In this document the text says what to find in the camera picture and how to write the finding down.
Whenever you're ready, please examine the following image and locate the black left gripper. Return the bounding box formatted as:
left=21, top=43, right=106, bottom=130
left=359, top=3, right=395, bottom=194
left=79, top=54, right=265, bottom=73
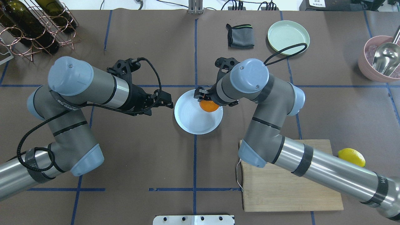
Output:
left=124, top=84, right=174, bottom=116

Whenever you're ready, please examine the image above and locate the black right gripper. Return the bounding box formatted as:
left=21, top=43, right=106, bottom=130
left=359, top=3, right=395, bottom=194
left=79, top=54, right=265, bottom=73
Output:
left=194, top=83, right=239, bottom=107

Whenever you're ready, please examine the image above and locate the orange fruit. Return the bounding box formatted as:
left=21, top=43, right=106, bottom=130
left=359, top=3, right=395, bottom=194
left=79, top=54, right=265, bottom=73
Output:
left=199, top=100, right=220, bottom=113

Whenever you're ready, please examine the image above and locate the light blue plate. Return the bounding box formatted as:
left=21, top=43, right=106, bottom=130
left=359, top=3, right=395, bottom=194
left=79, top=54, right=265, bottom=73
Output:
left=174, top=89, right=223, bottom=134

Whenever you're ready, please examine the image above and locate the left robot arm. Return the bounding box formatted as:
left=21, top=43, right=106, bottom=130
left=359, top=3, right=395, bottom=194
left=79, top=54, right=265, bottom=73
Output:
left=0, top=56, right=174, bottom=200

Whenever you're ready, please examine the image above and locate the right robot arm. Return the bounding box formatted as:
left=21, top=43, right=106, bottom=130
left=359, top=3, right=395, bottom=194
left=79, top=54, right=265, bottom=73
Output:
left=194, top=57, right=400, bottom=222

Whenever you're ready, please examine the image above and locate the green plate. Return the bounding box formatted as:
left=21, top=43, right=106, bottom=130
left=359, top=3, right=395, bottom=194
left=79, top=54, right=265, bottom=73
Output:
left=266, top=20, right=310, bottom=56

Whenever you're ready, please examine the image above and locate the grey folded cloth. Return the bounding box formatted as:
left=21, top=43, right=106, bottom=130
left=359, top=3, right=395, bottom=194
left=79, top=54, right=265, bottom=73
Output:
left=226, top=24, right=255, bottom=49

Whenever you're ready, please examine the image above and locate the bamboo cutting board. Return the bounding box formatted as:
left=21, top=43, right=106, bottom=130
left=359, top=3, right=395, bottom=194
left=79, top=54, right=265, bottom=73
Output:
left=236, top=139, right=344, bottom=213

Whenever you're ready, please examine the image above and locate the green wine bottle middle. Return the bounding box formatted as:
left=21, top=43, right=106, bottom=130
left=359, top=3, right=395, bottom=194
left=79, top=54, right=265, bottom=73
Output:
left=36, top=0, right=77, bottom=34

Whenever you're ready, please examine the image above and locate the green wine bottle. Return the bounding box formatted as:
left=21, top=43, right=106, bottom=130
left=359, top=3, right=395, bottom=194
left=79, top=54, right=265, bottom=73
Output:
left=36, top=0, right=77, bottom=34
left=0, top=11, right=22, bottom=38
left=1, top=0, right=59, bottom=55

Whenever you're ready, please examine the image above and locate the green wine bottle front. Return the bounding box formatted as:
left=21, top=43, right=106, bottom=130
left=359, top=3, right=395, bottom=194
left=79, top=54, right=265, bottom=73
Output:
left=1, top=0, right=59, bottom=55

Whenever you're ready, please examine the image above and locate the left yellow lemon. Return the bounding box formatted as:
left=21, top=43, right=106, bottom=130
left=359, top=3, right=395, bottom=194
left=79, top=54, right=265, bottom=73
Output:
left=337, top=148, right=366, bottom=168

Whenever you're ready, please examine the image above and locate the green wine bottle back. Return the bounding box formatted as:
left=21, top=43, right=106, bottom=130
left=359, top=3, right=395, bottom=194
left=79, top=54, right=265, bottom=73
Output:
left=0, top=11, right=22, bottom=38

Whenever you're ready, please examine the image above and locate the pink bowl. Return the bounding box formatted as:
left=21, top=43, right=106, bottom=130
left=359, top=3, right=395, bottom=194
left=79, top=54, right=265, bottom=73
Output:
left=358, top=35, right=400, bottom=83

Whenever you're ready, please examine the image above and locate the metal scoop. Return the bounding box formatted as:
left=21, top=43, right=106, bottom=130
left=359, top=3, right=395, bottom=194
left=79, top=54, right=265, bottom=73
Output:
left=372, top=27, right=400, bottom=77

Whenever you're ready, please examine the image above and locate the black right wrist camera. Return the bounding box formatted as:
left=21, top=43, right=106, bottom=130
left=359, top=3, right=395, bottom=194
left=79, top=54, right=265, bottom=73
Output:
left=214, top=57, right=239, bottom=83

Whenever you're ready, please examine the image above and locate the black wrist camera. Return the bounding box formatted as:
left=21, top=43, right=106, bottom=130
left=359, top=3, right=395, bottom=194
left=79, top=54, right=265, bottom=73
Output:
left=214, top=57, right=239, bottom=83
left=106, top=58, right=141, bottom=84

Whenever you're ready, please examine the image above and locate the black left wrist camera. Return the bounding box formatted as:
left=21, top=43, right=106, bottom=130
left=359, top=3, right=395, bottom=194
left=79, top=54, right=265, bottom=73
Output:
left=106, top=58, right=141, bottom=84

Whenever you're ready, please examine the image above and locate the aluminium frame post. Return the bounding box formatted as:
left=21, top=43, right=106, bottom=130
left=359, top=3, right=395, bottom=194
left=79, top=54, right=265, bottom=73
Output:
left=188, top=0, right=204, bottom=15

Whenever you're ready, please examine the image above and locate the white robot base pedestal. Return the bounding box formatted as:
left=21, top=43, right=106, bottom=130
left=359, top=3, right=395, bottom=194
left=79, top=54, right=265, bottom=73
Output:
left=153, top=215, right=235, bottom=225

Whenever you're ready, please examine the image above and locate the copper wire bottle rack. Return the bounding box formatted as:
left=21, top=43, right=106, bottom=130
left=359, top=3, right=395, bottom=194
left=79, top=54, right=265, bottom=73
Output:
left=1, top=0, right=82, bottom=61

